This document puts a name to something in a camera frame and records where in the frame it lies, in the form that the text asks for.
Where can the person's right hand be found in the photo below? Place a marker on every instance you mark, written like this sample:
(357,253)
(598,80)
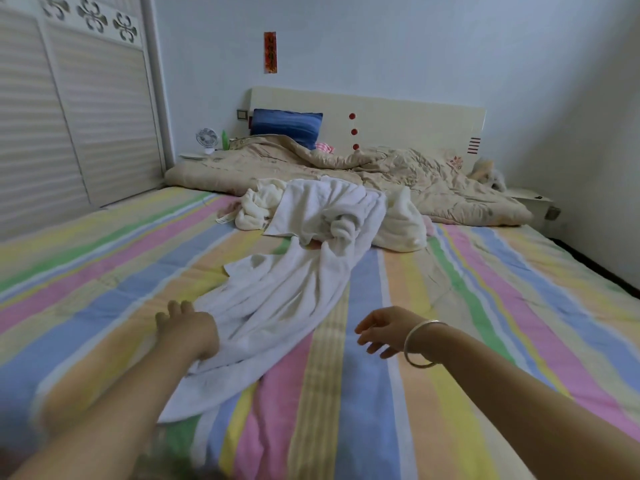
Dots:
(390,330)

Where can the person's left hand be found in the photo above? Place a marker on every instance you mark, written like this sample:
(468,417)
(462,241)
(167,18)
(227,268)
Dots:
(188,330)

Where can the cream fleece blanket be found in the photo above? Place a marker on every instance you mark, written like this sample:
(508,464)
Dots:
(400,225)

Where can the white towel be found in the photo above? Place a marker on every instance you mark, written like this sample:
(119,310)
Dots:
(290,285)

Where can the person's right forearm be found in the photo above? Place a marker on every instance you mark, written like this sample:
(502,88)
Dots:
(540,405)

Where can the person's left forearm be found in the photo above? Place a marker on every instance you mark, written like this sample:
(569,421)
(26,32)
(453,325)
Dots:
(100,425)

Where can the striped pastel bed sheet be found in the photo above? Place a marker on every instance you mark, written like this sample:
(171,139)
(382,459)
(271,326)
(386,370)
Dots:
(80,295)

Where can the beige quilt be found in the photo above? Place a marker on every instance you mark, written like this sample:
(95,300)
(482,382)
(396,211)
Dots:
(440,180)

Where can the cream plush toy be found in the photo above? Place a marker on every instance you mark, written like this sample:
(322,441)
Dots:
(488,175)

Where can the small white desk fan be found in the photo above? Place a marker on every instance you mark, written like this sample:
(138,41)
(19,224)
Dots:
(207,139)

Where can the green bottle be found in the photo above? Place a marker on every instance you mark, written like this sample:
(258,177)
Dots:
(225,141)

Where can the pink patterned pillow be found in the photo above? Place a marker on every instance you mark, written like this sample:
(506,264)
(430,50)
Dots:
(324,149)

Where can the white nightstand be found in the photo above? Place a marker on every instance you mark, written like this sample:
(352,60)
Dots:
(535,203)

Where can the white headboard with red dots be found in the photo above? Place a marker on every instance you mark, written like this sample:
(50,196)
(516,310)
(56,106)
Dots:
(400,120)

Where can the dark brown baseboard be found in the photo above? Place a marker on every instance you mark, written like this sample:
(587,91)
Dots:
(600,265)

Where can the blue pillow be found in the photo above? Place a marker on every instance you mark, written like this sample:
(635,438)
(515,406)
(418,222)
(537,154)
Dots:
(285,128)

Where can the red wall hanging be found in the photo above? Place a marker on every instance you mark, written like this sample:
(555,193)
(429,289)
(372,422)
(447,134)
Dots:
(270,52)

